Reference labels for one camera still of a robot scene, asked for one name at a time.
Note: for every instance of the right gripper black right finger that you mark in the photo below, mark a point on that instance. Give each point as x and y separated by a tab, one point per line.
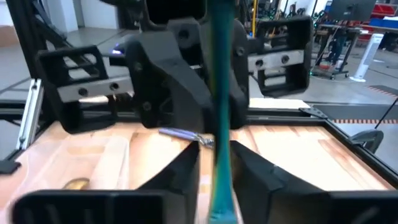
258	193

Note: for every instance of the dark grey stool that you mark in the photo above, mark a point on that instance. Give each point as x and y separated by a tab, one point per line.
368	138

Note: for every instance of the black frame post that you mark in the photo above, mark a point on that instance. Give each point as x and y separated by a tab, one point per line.
21	31

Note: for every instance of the silver aluminium extrusion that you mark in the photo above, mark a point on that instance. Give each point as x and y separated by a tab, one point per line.
29	115

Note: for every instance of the black rolling workbench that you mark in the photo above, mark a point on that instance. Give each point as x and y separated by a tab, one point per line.
339	28

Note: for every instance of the yellow pole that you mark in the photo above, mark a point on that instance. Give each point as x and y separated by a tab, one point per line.
255	18

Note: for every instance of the black flat corner bracket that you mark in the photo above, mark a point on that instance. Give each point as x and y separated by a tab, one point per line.
314	112

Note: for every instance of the black table edge clamp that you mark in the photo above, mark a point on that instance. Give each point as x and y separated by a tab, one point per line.
7	167

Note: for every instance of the gold spoon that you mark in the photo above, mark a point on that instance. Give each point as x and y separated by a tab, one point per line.
76	184

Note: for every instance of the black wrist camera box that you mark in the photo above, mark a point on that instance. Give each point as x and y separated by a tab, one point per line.
119	59

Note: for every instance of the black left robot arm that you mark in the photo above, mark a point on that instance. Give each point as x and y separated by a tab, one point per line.
174	9

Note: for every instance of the black monitor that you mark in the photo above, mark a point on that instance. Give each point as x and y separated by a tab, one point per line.
351	9

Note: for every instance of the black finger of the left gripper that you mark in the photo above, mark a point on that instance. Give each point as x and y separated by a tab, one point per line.
240	77
161	81

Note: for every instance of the blue storage bin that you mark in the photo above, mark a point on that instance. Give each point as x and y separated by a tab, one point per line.
384	23

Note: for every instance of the white tower fan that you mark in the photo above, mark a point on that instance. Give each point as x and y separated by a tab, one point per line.
368	53

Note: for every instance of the thin black rod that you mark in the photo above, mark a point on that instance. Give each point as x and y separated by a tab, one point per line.
387	112

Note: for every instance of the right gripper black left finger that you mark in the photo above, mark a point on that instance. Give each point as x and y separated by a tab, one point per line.
180	199

